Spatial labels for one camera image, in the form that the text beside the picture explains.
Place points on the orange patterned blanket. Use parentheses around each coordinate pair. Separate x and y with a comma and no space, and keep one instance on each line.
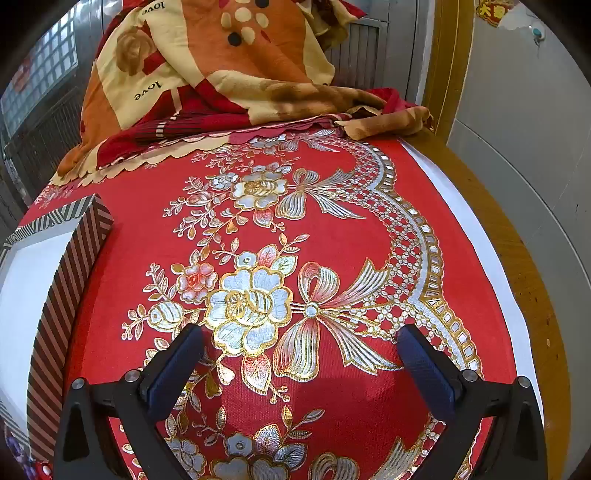
(207,69)

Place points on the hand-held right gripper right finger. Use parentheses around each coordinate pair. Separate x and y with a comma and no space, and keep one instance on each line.
(427,371)

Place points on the grid window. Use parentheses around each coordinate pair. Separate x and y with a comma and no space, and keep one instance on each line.
(41,69)

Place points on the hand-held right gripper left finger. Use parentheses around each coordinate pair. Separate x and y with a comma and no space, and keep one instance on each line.
(173,371)

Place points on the wooden frame post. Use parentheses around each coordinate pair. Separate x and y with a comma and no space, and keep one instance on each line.
(445,69)

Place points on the striped cardboard box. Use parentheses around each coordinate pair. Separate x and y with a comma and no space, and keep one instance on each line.
(78,277)

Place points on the red floral embroidered tablecloth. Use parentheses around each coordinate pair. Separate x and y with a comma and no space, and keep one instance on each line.
(346,194)

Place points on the red gold wall ornament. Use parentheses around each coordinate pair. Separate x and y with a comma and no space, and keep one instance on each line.
(494,11)

